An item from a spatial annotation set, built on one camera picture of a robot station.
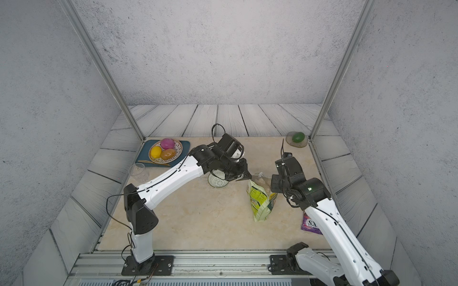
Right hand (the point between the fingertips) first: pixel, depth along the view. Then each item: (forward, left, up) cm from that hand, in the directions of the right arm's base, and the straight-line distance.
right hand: (280, 179), depth 72 cm
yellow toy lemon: (+30, +66, -17) cm, 75 cm away
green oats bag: (-5, +8, -5) cm, 10 cm away
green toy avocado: (+45, -22, -21) cm, 54 cm away
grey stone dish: (+45, -16, -23) cm, 53 cm away
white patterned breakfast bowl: (+13, +29, -23) cm, 39 cm away
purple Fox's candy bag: (-10, -15, -23) cm, 29 cm away
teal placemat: (+31, +75, -21) cm, 84 cm away
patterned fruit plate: (+36, +55, -21) cm, 69 cm away
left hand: (0, +10, +2) cm, 10 cm away
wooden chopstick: (+25, +66, -21) cm, 73 cm away
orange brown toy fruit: (+28, +58, -17) cm, 67 cm away
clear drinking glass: (+18, +74, -20) cm, 78 cm away
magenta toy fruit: (+36, +60, -16) cm, 72 cm away
